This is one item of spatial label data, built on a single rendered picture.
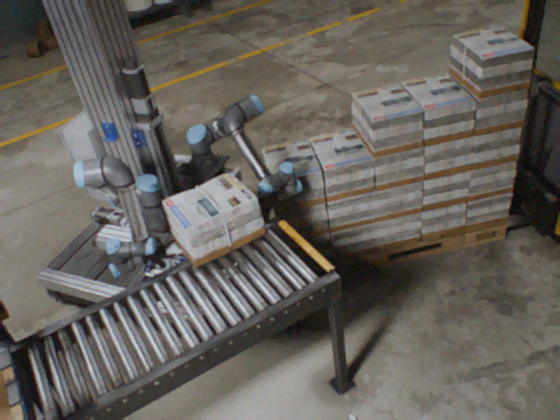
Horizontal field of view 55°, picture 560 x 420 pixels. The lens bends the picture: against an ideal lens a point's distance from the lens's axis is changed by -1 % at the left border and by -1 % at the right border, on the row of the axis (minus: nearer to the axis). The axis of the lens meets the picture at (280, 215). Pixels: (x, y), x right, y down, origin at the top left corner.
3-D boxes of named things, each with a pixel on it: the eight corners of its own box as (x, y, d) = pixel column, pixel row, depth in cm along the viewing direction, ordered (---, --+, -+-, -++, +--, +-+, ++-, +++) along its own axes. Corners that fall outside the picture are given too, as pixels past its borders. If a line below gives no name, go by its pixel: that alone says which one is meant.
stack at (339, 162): (278, 249, 374) (260, 146, 322) (439, 213, 381) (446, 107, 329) (289, 288, 343) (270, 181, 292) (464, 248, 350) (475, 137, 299)
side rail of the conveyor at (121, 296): (278, 233, 281) (275, 216, 273) (284, 239, 277) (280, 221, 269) (21, 361, 236) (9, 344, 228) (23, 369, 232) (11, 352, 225)
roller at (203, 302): (188, 273, 256) (185, 265, 253) (232, 336, 222) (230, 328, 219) (178, 278, 254) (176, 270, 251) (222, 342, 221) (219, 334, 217)
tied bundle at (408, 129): (351, 128, 325) (349, 93, 311) (398, 117, 328) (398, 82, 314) (372, 159, 296) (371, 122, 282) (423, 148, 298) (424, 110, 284)
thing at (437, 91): (399, 83, 313) (399, 81, 313) (446, 73, 315) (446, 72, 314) (424, 111, 284) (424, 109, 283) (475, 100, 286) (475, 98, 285)
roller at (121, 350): (110, 311, 243) (107, 304, 240) (145, 384, 209) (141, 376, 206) (100, 316, 241) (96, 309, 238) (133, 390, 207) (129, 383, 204)
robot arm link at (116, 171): (132, 149, 235) (158, 247, 256) (107, 153, 236) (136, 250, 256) (126, 157, 225) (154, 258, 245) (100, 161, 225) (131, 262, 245)
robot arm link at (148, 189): (163, 205, 273) (156, 183, 265) (137, 209, 274) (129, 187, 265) (166, 191, 283) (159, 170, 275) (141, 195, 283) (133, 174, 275)
